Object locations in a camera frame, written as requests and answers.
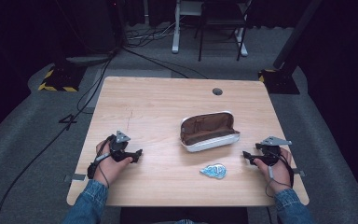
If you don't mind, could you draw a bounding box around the person's left hand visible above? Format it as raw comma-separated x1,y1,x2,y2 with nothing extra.
92,139,134,189

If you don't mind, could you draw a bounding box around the bundle of floor cables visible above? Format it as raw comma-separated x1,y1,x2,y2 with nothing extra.
124,21,177,49

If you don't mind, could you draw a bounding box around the black slanted stand pole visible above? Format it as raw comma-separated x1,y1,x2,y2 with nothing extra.
272,0,324,70

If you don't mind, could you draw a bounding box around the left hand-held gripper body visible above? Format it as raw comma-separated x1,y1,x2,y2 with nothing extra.
107,130,137,163

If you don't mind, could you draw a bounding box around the black metal chair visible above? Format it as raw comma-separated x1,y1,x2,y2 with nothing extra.
194,0,252,63

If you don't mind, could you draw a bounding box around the long black floor cable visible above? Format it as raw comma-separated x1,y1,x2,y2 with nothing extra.
0,50,117,224

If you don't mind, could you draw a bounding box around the small blue patterned packet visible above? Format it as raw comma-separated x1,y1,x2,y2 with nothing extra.
199,162,228,180

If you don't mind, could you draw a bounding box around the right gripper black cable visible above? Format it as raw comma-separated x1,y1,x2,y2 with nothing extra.
264,148,296,199

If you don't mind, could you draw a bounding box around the white pouch with brown lining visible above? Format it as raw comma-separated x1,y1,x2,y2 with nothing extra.
179,110,241,154

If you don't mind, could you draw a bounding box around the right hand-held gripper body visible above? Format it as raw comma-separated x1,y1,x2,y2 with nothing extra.
255,135,293,167

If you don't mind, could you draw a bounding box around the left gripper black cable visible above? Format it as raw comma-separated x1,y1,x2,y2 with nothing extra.
86,134,112,189

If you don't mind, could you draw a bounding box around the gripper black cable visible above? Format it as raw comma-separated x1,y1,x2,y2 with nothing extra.
264,148,296,199
86,134,112,189

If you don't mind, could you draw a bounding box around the black yellow striped stand base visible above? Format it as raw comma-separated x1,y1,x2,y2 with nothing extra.
257,68,301,95
37,63,89,93

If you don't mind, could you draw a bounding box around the person's right hand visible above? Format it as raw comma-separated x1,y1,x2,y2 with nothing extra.
254,147,295,194

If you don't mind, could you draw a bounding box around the black equipment cabinet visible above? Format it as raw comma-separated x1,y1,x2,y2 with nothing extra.
54,0,127,58

